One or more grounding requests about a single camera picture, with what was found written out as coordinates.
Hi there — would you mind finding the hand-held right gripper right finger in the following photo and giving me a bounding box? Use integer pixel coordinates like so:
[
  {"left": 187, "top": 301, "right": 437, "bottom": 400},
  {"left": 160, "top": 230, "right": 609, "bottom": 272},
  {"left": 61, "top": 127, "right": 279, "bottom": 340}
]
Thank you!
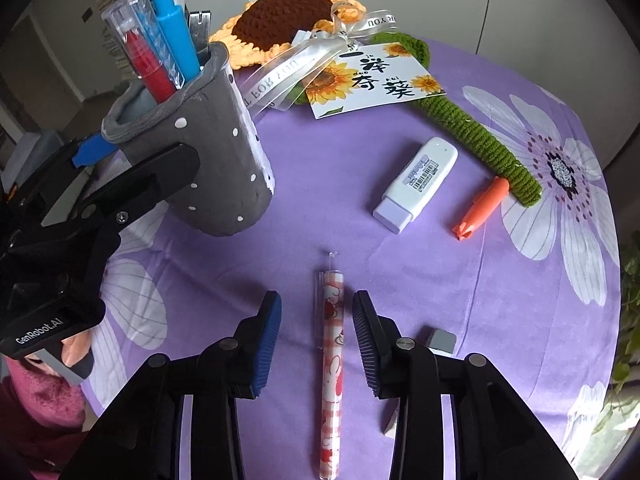
[{"left": 351, "top": 290, "right": 576, "bottom": 480}]

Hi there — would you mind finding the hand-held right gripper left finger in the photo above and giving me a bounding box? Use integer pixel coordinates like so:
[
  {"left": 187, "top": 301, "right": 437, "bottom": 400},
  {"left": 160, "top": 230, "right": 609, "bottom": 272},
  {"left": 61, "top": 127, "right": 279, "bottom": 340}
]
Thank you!
[{"left": 59, "top": 290, "right": 283, "bottom": 480}]

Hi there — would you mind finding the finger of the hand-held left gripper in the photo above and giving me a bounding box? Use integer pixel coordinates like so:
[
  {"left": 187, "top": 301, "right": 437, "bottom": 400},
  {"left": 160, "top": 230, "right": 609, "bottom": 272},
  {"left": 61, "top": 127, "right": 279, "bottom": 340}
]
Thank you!
[
  {"left": 74, "top": 144, "right": 202, "bottom": 261},
  {"left": 71, "top": 133, "right": 120, "bottom": 169}
]

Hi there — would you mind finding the pink patterned pen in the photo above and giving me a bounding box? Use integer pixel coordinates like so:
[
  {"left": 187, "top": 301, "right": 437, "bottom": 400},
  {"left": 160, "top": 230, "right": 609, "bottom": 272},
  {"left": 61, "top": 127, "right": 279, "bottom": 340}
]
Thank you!
[{"left": 312, "top": 250, "right": 347, "bottom": 480}]

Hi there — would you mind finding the white eraser grey sleeve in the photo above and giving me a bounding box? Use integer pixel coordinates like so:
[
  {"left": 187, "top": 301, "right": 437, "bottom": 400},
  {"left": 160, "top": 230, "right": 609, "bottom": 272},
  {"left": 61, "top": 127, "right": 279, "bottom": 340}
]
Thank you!
[{"left": 382, "top": 327, "right": 458, "bottom": 436}]

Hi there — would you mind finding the grey dotted fabric pen holder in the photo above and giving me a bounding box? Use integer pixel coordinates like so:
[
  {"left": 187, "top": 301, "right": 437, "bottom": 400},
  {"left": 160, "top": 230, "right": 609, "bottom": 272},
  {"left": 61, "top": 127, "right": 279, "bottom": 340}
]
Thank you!
[{"left": 101, "top": 42, "right": 276, "bottom": 237}]

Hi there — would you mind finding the red pen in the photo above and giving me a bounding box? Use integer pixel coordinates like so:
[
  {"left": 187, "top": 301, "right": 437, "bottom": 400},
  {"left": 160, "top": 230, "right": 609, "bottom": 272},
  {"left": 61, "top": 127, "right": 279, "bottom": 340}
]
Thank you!
[{"left": 102, "top": 0, "right": 177, "bottom": 103}]

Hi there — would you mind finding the blue pen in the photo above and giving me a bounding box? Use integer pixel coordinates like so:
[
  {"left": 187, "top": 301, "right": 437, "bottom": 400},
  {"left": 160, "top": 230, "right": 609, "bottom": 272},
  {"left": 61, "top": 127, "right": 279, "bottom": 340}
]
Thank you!
[{"left": 150, "top": 0, "right": 201, "bottom": 82}]

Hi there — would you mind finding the white lilac correction tape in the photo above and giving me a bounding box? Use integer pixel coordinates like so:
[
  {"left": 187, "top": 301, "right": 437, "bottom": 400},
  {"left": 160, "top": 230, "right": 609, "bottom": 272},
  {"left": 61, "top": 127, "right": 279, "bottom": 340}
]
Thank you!
[{"left": 372, "top": 137, "right": 458, "bottom": 233}]

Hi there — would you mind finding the person's left hand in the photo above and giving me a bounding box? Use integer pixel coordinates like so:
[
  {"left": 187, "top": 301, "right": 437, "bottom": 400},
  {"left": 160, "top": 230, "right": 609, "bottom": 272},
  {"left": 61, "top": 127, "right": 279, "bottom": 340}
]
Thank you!
[{"left": 22, "top": 330, "right": 97, "bottom": 386}]

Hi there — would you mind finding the purple floral tablecloth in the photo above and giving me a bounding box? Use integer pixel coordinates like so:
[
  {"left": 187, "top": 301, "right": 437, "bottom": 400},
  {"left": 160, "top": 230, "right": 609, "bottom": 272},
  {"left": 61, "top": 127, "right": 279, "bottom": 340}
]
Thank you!
[{"left": 80, "top": 35, "right": 623, "bottom": 480}]

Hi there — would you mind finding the grey metal clip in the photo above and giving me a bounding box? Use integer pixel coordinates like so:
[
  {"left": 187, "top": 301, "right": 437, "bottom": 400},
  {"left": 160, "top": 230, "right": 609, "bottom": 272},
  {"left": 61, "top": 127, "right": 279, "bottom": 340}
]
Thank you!
[{"left": 186, "top": 7, "right": 215, "bottom": 63}]

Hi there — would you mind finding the clear printed ribbon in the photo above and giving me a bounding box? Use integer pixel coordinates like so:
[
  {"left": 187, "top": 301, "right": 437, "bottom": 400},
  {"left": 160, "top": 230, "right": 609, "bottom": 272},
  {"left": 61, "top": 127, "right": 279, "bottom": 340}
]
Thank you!
[{"left": 247, "top": 2, "right": 401, "bottom": 113}]

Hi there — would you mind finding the crochet sunflower head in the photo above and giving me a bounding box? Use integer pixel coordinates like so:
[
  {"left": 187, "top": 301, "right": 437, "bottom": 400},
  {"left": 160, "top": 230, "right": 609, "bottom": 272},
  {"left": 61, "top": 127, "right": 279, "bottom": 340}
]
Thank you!
[{"left": 209, "top": 0, "right": 368, "bottom": 70}]

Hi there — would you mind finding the green crochet flower stem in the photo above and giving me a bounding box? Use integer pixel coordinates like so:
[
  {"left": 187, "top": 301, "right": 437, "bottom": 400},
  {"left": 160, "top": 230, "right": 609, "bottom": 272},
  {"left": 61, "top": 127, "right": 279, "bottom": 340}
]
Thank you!
[{"left": 295, "top": 30, "right": 543, "bottom": 208}]

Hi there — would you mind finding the white sunflower print card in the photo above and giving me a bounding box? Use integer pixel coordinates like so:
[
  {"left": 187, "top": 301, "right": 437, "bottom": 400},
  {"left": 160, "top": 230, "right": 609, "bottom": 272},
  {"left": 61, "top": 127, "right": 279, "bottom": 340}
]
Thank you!
[{"left": 305, "top": 42, "right": 446, "bottom": 120}]

